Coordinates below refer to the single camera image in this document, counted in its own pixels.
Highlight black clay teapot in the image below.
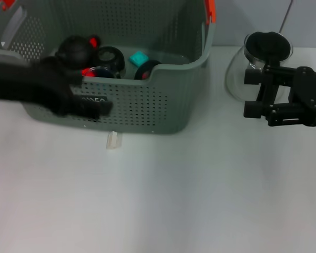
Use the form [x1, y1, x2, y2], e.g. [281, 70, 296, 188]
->
[55, 35, 101, 71]

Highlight thin grey wall cable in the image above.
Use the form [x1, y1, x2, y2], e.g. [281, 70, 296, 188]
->
[279, 0, 293, 32]

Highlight grey-green perforated storage bin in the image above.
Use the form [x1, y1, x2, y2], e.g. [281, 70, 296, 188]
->
[0, 0, 216, 135]

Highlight teal square plate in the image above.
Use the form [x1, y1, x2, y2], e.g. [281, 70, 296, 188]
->
[128, 51, 150, 66]

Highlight glass teapot with black lid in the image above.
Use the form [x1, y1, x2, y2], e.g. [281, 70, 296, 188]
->
[224, 31, 293, 102]

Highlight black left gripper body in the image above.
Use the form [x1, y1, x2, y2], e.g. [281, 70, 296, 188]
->
[0, 56, 81, 116]

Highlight glass teacup with black holder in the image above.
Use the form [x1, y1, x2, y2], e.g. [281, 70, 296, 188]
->
[81, 66, 121, 79]
[93, 46, 126, 72]
[133, 60, 163, 80]

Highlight clear white building brick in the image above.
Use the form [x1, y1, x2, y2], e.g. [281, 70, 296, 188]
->
[106, 131, 122, 150]

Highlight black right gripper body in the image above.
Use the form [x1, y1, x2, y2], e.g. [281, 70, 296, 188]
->
[289, 66, 316, 127]

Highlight large bright red brick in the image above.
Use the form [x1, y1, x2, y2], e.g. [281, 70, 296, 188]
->
[81, 67, 97, 78]

